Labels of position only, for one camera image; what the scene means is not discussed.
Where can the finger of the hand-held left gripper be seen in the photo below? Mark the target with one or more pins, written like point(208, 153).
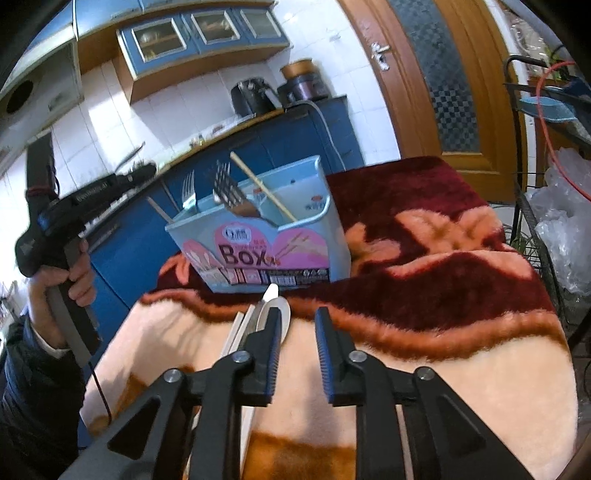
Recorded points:
point(144, 171)

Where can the clear crumpled plastic bag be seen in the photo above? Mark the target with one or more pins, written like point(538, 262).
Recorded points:
point(563, 221)

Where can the wooden chopstick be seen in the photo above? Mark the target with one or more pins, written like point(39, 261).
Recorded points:
point(263, 187)

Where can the glass-door blue wall cabinet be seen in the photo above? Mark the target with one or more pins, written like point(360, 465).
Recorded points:
point(184, 46)

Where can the brown pot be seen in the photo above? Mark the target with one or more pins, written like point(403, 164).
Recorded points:
point(298, 69)

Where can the black air fryer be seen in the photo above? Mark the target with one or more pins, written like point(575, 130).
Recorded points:
point(249, 97)

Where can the person's left forearm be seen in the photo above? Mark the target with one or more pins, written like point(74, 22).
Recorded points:
point(37, 406)

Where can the wooden door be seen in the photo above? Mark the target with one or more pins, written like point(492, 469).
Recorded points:
point(425, 129)

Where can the red and cream plush blanket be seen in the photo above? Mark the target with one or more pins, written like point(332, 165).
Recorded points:
point(438, 323)

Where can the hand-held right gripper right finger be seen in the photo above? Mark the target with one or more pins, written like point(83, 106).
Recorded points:
point(323, 364)

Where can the dark rice cooker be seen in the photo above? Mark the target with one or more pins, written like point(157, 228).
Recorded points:
point(307, 87)

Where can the grey range hood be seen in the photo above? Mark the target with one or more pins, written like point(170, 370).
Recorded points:
point(46, 92)

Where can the steel fork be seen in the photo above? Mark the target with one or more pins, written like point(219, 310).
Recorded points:
point(189, 191)

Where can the person's left hand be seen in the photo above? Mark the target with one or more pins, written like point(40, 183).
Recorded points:
point(83, 281)

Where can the blue base cabinets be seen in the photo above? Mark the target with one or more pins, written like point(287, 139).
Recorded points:
point(138, 258)

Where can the blue upper wall cabinet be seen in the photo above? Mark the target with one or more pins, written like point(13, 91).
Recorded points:
point(115, 14)

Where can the blue plastic utensil box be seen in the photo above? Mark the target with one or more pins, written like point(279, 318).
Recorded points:
point(295, 249)

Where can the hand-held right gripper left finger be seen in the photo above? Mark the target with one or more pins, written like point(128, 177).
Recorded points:
point(275, 360)

